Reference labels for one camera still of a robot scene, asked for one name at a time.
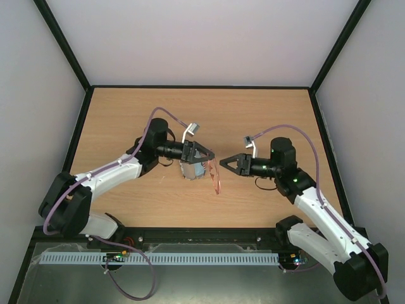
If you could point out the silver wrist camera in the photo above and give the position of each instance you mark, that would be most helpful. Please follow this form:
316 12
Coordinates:
190 130
250 144

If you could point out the black right frame post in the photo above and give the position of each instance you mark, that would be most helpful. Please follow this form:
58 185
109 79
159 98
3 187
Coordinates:
349 27

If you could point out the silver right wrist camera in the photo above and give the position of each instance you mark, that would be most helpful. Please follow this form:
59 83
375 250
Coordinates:
250 144

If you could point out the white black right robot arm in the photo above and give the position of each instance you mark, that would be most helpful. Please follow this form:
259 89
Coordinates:
358 267

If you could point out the stars and stripes glasses case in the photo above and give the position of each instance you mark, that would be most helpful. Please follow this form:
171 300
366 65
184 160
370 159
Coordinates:
188 171

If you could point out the black left frame post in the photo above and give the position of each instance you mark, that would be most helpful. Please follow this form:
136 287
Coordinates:
62 42

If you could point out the black frame post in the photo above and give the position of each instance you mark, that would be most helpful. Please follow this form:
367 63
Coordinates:
349 27
62 42

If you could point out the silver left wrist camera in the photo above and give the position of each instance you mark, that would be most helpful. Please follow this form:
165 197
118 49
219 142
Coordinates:
190 130

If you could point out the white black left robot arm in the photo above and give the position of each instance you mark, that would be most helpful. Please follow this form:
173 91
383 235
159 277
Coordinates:
66 206

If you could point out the red sunglasses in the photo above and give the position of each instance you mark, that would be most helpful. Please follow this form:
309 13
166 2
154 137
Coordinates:
213 170

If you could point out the light blue slotted cable duct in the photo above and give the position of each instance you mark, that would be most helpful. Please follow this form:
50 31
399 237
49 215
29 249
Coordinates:
93 258

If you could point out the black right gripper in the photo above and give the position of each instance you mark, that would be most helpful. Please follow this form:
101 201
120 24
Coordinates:
247 164

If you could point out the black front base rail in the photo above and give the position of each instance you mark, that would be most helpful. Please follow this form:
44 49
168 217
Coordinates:
143 237

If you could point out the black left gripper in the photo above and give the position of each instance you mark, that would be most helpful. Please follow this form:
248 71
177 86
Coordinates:
189 145

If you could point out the light blue cleaning cloth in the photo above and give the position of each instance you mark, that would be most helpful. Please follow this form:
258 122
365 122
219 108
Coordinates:
199 170

